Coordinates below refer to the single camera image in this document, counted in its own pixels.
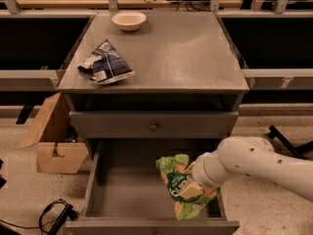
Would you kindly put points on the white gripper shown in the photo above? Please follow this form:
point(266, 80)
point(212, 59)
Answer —
point(201, 174)

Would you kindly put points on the green rice chip bag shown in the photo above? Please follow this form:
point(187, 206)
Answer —
point(171, 170)

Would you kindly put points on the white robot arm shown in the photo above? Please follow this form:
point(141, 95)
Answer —
point(254, 157)

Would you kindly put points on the open middle drawer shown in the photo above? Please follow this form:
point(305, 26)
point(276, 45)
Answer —
point(125, 194)

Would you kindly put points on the grey drawer cabinet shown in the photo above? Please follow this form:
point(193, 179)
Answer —
point(182, 61)

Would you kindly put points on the closed top drawer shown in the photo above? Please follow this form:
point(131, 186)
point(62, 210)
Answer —
point(100, 124)

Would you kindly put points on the blue white chip bag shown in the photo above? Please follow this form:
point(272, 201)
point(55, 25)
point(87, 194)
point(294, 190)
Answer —
point(105, 65)

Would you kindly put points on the black stand leg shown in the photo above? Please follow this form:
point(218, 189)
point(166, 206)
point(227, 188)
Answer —
point(297, 152)

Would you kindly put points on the cardboard box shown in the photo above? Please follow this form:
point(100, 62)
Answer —
point(51, 133)

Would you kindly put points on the white bowl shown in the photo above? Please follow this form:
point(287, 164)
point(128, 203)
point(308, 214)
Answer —
point(129, 21)

